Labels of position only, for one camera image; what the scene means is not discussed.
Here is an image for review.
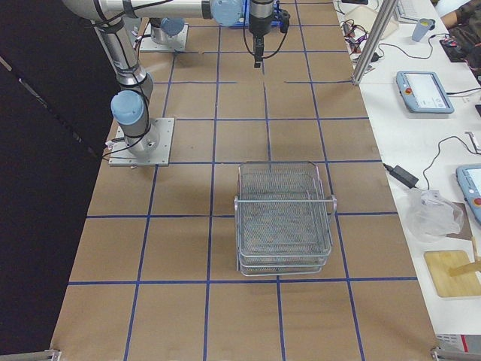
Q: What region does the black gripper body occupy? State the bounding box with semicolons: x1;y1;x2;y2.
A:
249;0;271;38

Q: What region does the cream plastic tray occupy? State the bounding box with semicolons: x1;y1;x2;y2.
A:
345;5;399;39

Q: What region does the grey cup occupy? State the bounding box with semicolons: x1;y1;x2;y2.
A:
411;18;436;42

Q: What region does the blue teach pendant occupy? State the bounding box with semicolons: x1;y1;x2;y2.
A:
395;71;455;114
455;164;481;223

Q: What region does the black power adapter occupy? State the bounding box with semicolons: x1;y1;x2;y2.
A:
389;165;419;189

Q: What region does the clear plastic bag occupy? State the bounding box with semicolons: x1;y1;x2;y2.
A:
405;188;464;237

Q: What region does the wooden cutting board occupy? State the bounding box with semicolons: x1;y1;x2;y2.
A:
424;250;480;298

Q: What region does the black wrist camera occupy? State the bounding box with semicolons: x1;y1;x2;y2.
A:
277;9;290;34

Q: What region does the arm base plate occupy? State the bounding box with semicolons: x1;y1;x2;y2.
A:
140;23;189;53
107;118;175;167

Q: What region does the aluminium frame post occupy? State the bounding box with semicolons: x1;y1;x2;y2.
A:
352;0;397;85

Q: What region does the silver wire mesh shelf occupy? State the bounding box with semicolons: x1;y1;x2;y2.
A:
234;162;337;276

